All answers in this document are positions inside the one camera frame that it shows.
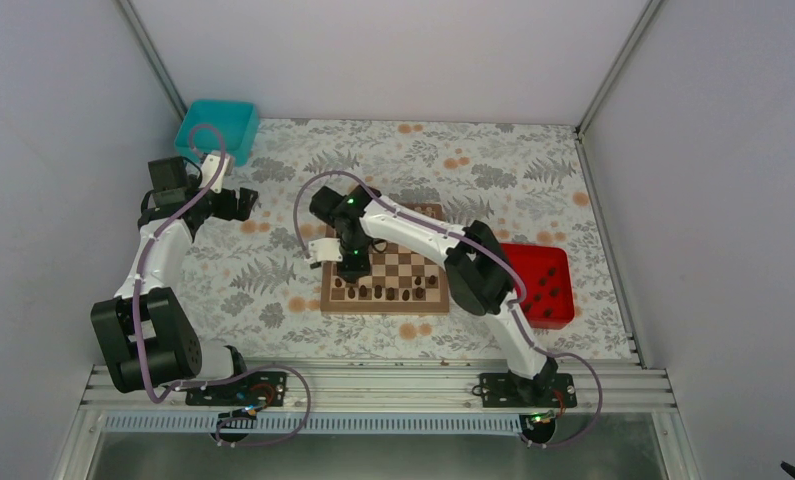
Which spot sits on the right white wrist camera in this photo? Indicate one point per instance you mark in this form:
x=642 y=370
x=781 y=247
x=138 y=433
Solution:
x=326 y=249

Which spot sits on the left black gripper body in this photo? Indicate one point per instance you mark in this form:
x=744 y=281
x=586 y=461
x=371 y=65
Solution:
x=227 y=212

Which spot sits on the aluminium mounting rail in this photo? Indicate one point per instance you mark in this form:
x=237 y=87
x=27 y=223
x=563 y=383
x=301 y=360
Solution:
x=341 y=396

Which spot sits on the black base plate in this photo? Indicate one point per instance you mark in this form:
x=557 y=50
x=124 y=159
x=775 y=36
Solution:
x=500 y=390
x=256 y=391

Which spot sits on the white chess pieces row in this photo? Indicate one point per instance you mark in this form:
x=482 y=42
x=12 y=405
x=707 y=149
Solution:
x=431 y=210

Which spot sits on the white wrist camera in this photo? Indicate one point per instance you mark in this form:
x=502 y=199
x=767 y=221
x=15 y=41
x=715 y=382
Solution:
x=326 y=249
x=214 y=168

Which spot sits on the floral patterned table mat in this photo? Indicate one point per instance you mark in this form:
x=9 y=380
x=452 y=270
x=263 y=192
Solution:
x=248 y=285

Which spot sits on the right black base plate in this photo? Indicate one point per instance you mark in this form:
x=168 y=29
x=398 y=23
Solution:
x=500 y=390

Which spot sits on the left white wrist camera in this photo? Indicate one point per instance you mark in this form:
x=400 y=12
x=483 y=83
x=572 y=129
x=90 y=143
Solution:
x=214 y=168

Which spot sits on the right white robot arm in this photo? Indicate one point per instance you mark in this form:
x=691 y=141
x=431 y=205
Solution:
x=481 y=279

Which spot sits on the teal plastic bin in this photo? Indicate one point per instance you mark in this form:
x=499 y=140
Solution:
x=236 y=121

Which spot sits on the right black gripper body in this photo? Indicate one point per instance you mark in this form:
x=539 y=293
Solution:
x=362 y=259

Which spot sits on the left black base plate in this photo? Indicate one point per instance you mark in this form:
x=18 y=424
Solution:
x=256 y=391

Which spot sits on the wooden chessboard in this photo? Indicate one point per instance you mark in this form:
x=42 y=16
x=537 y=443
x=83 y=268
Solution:
x=394 y=266

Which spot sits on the red plastic tray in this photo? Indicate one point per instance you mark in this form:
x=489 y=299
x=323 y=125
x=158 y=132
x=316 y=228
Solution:
x=549 y=302

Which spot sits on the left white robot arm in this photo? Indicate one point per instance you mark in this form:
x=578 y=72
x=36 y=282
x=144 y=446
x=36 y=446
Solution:
x=144 y=334

